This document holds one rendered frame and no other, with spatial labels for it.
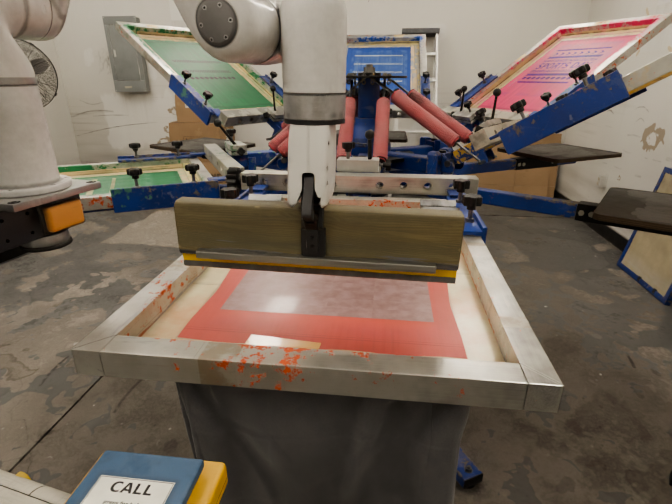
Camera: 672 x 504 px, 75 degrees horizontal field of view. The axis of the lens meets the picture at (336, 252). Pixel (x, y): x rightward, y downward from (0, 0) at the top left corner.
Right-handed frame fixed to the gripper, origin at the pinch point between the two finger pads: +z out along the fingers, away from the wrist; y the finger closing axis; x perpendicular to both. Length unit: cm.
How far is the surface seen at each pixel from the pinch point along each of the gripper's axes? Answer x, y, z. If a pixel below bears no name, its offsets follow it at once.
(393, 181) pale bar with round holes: 11, -68, 7
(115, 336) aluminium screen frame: -25.0, 9.9, 11.5
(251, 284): -14.2, -13.7, 14.9
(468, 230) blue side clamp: 26.9, -35.4, 10.0
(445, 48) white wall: 63, -460, -48
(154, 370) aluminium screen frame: -18.1, 13.4, 13.6
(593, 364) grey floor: 114, -135, 110
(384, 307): 9.8, -8.1, 14.6
